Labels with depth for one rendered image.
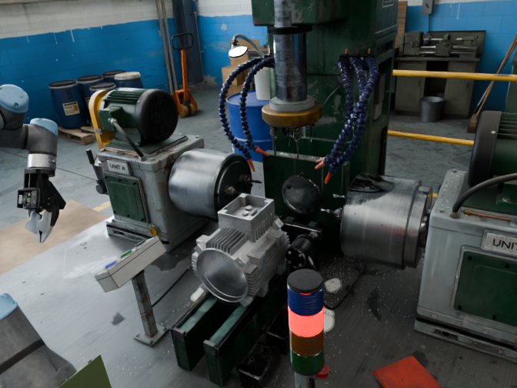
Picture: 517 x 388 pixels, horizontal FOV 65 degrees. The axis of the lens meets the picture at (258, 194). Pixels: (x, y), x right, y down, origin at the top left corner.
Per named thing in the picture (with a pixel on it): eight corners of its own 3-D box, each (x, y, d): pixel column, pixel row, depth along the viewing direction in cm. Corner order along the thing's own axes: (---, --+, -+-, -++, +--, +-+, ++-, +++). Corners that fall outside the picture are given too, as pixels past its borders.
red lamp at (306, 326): (298, 308, 73) (297, 288, 71) (328, 318, 71) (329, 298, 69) (282, 329, 69) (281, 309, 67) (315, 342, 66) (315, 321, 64)
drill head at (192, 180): (188, 191, 169) (178, 134, 158) (264, 207, 152) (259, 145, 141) (145, 219, 150) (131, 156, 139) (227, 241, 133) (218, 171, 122)
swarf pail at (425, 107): (415, 122, 527) (417, 101, 515) (419, 115, 550) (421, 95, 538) (439, 124, 513) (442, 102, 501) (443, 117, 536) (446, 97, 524)
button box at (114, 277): (152, 255, 112) (142, 240, 111) (167, 250, 107) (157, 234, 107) (104, 293, 99) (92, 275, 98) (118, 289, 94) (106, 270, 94)
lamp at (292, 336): (298, 326, 75) (298, 308, 73) (328, 337, 73) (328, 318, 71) (284, 349, 71) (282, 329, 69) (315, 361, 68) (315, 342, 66)
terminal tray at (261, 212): (243, 215, 115) (241, 192, 112) (276, 222, 110) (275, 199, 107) (219, 235, 106) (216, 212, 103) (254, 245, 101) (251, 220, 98)
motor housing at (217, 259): (236, 255, 124) (230, 201, 116) (291, 272, 115) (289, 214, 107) (195, 295, 109) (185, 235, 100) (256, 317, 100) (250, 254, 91)
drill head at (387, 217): (339, 224, 138) (341, 155, 126) (473, 252, 118) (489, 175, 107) (310, 264, 119) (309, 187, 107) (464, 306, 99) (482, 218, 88)
